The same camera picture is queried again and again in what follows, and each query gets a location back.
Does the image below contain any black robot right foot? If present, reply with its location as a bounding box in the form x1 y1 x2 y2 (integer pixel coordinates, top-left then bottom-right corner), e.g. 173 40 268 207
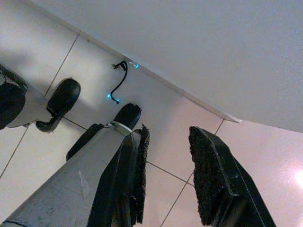
66 103 142 162

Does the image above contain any black robot foot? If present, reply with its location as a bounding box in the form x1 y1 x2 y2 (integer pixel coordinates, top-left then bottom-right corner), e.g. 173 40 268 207
35 78 81 134
66 103 142 162

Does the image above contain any black robot left foot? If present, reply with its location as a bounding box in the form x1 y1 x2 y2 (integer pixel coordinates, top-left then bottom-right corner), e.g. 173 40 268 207
35 78 81 134

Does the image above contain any silver robot right leg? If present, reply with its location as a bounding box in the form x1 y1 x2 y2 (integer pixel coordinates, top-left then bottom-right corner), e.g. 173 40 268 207
0 121 134 227

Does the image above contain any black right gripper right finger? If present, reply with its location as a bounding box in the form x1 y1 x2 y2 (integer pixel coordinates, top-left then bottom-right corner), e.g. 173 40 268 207
188 126 277 227

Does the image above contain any silver robot leg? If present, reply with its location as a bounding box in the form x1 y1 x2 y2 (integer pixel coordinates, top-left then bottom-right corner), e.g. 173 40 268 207
0 121 134 227
0 62 49 130

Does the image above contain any silver robot left leg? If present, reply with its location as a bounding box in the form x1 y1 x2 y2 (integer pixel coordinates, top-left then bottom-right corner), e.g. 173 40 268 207
0 62 49 130

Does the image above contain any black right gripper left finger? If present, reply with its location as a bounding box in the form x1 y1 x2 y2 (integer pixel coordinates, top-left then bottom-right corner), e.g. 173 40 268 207
88 122 151 227

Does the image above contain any black floor cable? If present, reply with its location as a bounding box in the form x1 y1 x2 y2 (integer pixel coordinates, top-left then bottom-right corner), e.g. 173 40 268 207
111 61 129 105

